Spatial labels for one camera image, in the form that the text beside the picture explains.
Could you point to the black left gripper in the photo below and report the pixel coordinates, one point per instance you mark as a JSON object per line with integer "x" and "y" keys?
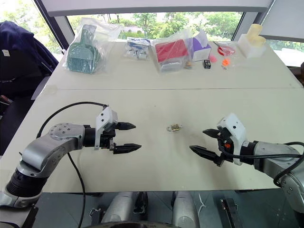
{"x": 107, "y": 140}

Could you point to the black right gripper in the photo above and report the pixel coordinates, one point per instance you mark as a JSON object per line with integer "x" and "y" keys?
{"x": 225, "y": 145}

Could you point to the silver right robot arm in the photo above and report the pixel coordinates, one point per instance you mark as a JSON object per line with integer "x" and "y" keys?
{"x": 275, "y": 154}

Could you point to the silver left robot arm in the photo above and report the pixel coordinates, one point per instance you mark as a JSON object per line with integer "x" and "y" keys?
{"x": 47, "y": 147}

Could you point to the small brass padlock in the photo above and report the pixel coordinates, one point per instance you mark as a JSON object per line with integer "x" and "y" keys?
{"x": 173, "y": 128}

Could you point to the silver rounded robot leg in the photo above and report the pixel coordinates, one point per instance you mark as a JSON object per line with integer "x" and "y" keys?
{"x": 184, "y": 209}
{"x": 117, "y": 207}

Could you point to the small black box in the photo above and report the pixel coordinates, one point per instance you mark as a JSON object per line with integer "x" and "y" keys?
{"x": 207, "y": 64}

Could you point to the small colourful pieces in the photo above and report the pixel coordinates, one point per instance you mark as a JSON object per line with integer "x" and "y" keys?
{"x": 188, "y": 65}

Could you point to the small orange object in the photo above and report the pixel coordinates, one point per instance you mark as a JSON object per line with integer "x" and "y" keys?
{"x": 226, "y": 62}

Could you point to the small pink object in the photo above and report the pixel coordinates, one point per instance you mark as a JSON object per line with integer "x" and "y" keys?
{"x": 213, "y": 59}

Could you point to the dark rounded robot torso rim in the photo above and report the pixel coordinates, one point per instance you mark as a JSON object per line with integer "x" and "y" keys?
{"x": 133, "y": 225}

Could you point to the bag of blue white parts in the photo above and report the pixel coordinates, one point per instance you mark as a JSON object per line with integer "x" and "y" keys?
{"x": 137, "y": 48}

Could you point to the green plastic dustpan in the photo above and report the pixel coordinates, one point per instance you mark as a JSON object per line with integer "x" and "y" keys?
{"x": 82, "y": 57}

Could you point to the red tape roll in bag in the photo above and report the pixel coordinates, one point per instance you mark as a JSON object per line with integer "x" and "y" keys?
{"x": 225, "y": 50}

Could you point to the purple and white box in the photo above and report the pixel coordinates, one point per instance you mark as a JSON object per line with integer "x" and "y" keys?
{"x": 202, "y": 48}

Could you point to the red box in plastic bag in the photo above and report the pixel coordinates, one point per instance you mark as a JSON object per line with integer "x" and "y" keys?
{"x": 169, "y": 51}

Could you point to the clear plastic dustpan bag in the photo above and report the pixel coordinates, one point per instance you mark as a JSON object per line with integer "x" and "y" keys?
{"x": 107, "y": 35}

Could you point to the white and cream printed block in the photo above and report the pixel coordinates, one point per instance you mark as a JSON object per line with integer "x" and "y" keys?
{"x": 253, "y": 45}

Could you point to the dark blue jacket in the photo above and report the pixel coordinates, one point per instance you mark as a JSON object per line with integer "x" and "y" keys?
{"x": 21, "y": 59}

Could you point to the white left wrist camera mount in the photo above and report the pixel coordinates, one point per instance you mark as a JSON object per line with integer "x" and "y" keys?
{"x": 104, "y": 117}

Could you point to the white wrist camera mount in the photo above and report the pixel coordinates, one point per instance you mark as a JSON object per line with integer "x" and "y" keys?
{"x": 104, "y": 117}
{"x": 234, "y": 126}

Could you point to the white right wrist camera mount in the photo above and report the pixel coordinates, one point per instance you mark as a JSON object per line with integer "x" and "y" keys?
{"x": 234, "y": 126}

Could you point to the black bracket under table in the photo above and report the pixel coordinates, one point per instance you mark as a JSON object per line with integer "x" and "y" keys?
{"x": 140, "y": 202}

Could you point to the dark window frame post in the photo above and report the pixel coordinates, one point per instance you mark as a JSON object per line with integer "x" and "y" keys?
{"x": 54, "y": 21}

